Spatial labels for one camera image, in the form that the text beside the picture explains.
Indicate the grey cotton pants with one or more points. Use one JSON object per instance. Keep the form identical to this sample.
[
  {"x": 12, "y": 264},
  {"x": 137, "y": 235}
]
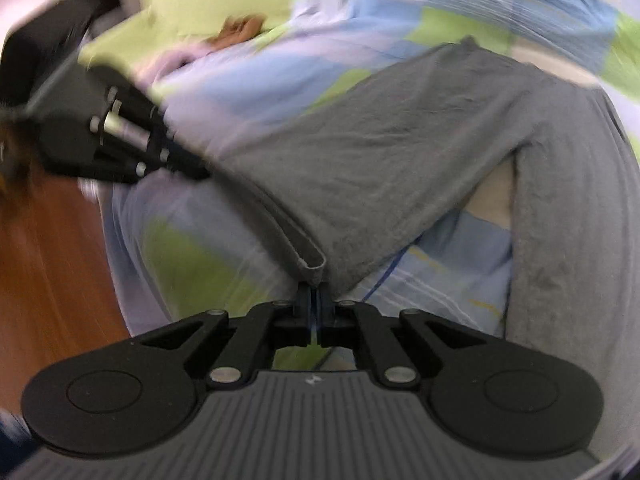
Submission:
[{"x": 350, "y": 184}]

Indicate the green covered sofa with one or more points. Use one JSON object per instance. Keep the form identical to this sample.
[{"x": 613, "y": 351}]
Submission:
[{"x": 162, "y": 24}]

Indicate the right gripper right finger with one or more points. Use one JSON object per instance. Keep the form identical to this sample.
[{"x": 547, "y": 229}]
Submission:
[{"x": 363, "y": 330}]

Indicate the brown crumpled garment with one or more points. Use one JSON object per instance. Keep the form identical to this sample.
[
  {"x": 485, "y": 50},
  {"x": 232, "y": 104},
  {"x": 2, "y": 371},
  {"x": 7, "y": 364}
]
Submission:
[{"x": 238, "y": 30}]

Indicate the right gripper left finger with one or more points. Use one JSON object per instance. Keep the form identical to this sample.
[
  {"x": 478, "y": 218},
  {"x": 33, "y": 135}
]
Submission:
[{"x": 267, "y": 328}]

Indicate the plaid patchwork bedsheet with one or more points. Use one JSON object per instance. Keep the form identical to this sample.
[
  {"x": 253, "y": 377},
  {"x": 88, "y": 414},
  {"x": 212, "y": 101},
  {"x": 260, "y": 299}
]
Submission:
[{"x": 177, "y": 247}]

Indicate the lilac crumpled garment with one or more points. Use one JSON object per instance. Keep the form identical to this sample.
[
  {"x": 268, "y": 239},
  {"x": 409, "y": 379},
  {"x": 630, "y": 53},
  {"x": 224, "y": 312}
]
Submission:
[{"x": 175, "y": 59}]

